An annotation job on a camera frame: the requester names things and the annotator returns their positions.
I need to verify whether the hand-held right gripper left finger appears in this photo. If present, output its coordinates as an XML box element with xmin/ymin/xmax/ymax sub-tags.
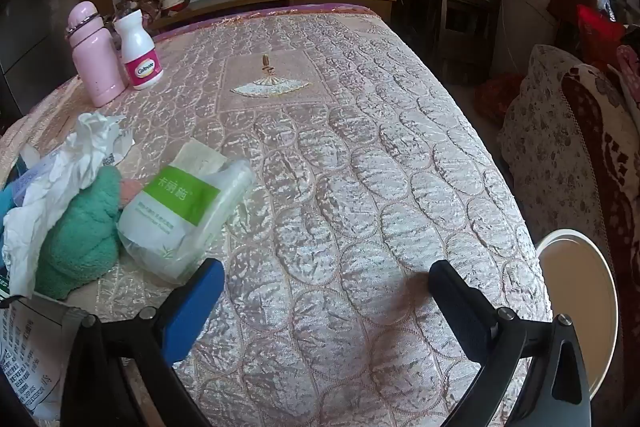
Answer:
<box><xmin>60</xmin><ymin>258</ymin><xmax>226</xmax><ymax>427</ymax></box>

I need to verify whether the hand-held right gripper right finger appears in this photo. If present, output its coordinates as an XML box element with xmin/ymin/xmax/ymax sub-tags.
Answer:
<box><xmin>429</xmin><ymin>260</ymin><xmax>593</xmax><ymax>427</ymax></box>

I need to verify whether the tissue packet with green label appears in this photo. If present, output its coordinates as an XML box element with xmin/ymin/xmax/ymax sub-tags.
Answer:
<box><xmin>116</xmin><ymin>141</ymin><xmax>256</xmax><ymax>285</ymax></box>

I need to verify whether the white milk carton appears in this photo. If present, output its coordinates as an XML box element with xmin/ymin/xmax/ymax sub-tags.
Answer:
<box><xmin>0</xmin><ymin>297</ymin><xmax>86</xmax><ymax>410</ymax></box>

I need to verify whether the white plastic bag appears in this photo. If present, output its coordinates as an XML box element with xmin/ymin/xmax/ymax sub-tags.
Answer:
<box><xmin>2</xmin><ymin>112</ymin><xmax>133</xmax><ymax>298</ymax></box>

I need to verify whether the green towel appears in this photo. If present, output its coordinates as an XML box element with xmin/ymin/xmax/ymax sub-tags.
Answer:
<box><xmin>32</xmin><ymin>167</ymin><xmax>123</xmax><ymax>300</ymax></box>

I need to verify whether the cream floral sofa cover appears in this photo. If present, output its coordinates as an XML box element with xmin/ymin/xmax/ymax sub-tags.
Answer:
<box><xmin>497</xmin><ymin>44</ymin><xmax>616</xmax><ymax>258</ymax></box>

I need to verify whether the orange red cloth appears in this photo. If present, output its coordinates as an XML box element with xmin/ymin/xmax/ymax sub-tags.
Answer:
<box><xmin>475</xmin><ymin>74</ymin><xmax>523</xmax><ymax>122</ymax></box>

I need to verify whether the maroon floral cushion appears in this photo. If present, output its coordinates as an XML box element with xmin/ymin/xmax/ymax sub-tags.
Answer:
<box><xmin>560</xmin><ymin>64</ymin><xmax>640</xmax><ymax>408</ymax></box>

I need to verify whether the white pill bottle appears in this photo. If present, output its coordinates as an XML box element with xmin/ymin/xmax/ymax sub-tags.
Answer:
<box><xmin>114</xmin><ymin>11</ymin><xmax>164</xmax><ymax>91</ymax></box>

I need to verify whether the pink thermos bottle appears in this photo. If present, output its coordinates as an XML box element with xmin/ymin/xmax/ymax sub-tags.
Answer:
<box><xmin>66</xmin><ymin>2</ymin><xmax>127</xmax><ymax>106</ymax></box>

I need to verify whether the dark wooden chair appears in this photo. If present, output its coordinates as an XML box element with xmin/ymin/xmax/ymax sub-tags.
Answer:
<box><xmin>405</xmin><ymin>0</ymin><xmax>508</xmax><ymax>82</ymax></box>

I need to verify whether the grey metal cabinet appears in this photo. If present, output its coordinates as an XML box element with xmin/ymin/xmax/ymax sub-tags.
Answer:
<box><xmin>0</xmin><ymin>0</ymin><xmax>116</xmax><ymax>108</ymax></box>

